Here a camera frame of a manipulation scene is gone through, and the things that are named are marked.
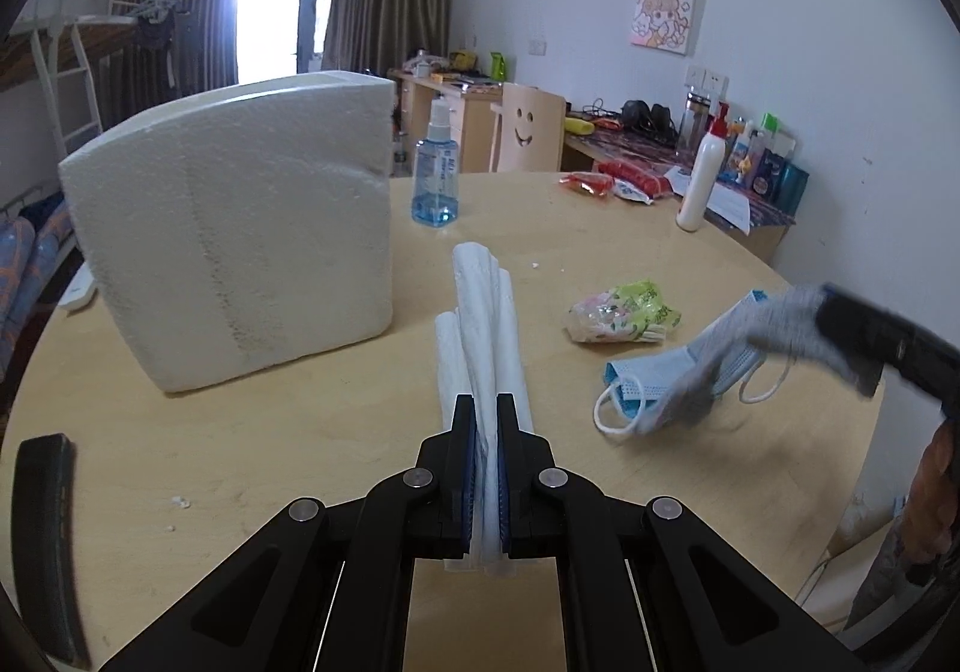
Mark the printed paper sheet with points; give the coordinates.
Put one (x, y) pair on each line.
(731, 207)

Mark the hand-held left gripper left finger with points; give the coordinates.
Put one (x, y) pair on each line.
(469, 492)

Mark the red and white snack packet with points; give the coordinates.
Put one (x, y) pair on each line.
(637, 181)

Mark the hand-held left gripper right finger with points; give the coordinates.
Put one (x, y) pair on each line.
(504, 492)

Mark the dark hanging clothes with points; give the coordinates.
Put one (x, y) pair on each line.
(155, 31)

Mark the double wall socket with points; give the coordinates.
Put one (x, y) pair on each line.
(706, 82)

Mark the small white flat device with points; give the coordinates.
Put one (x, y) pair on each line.
(79, 289)

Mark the person's right forearm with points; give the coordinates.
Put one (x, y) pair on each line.
(892, 597)

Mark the blue patterned quilt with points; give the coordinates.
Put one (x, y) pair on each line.
(34, 252)

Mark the black pouch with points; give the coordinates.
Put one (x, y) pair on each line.
(649, 121)

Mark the cartoon wall picture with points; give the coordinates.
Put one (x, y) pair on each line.
(664, 16)

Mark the white cloth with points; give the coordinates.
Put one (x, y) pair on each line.
(484, 342)

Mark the yellow plastic case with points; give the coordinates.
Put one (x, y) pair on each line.
(580, 125)

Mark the wooden smiley chair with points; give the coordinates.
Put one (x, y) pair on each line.
(525, 132)

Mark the blue spray bottle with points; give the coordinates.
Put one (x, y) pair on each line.
(435, 184)

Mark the row of toiletry bottles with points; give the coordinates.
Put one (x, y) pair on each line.
(765, 177)

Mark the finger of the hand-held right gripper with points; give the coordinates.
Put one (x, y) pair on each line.
(851, 331)

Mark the white pump lotion bottle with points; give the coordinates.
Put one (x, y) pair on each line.
(701, 177)

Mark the light wooden drawer desk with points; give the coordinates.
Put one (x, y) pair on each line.
(469, 124)

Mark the grey metal bunk bed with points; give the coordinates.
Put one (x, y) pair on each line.
(124, 21)
(64, 79)

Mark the blue face mask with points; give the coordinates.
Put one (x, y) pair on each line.
(645, 376)

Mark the floral plastic packet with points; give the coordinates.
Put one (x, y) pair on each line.
(622, 312)

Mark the person's right hand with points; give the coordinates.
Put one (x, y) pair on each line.
(937, 477)

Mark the white foam box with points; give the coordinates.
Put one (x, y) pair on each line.
(225, 229)

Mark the steel thermos flask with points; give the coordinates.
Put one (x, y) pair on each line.
(694, 117)

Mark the grey sock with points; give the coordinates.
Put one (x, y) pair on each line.
(697, 379)

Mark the black smartphone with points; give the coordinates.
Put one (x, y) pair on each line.
(45, 537)

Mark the patterned tablecloth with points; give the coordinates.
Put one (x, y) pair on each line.
(637, 147)

